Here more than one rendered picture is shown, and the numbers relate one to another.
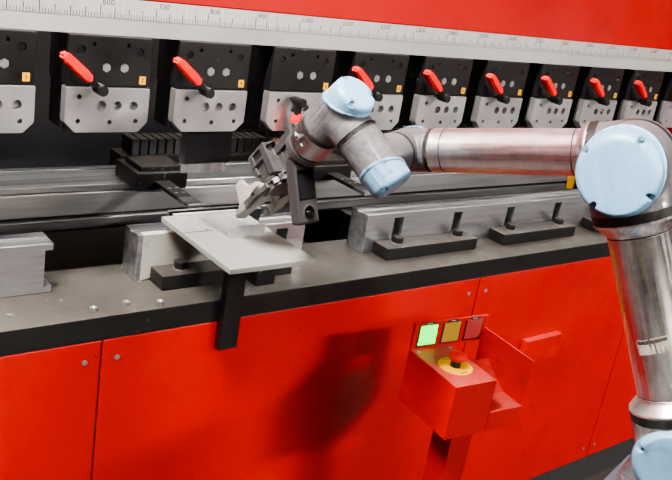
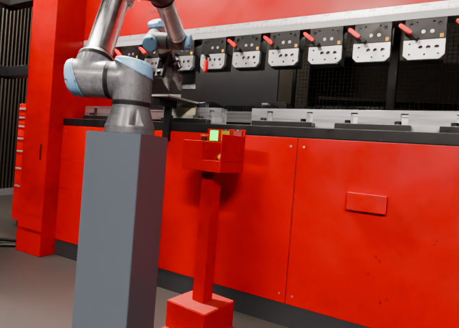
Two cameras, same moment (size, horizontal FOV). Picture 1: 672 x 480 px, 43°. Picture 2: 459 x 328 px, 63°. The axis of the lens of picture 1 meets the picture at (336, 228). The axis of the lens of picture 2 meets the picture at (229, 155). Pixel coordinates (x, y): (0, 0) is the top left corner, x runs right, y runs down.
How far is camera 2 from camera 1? 2.27 m
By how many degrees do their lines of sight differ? 70
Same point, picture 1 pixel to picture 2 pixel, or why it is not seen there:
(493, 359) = (236, 149)
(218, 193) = (233, 117)
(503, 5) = (315, 1)
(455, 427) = (186, 162)
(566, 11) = not seen: outside the picture
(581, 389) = (444, 269)
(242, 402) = (174, 169)
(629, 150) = not seen: outside the picture
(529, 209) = (373, 115)
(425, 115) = (273, 59)
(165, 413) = not seen: hidden behind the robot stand
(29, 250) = not seen: hidden behind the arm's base
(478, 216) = (326, 116)
